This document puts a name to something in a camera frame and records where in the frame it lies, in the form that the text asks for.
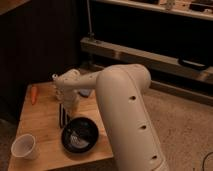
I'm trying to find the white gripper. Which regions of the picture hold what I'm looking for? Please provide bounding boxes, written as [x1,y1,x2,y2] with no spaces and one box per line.
[62,90,79,115]

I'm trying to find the black rectangular eraser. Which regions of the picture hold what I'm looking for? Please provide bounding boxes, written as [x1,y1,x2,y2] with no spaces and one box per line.
[59,104,70,128]

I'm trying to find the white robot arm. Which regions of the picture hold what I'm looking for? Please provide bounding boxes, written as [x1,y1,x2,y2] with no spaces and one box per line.
[52,64,169,171]

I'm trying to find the clear plastic bottle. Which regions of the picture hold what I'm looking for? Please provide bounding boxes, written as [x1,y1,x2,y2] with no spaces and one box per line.
[52,74,63,101]

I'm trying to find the orange carrot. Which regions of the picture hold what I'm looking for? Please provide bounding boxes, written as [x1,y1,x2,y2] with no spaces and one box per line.
[30,86,38,105]

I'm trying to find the black bowl with whisk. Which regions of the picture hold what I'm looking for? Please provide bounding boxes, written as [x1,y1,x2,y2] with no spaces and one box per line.
[61,117,99,154]

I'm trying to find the metal pole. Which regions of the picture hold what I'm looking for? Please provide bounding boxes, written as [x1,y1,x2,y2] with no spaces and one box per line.
[86,0,94,41]

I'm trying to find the white paper cup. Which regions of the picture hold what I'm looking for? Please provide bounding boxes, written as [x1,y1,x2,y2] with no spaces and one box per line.
[11,134,39,160]

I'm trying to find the metal shelf rail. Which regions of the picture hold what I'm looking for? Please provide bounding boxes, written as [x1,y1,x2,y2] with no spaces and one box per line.
[80,37,213,84]

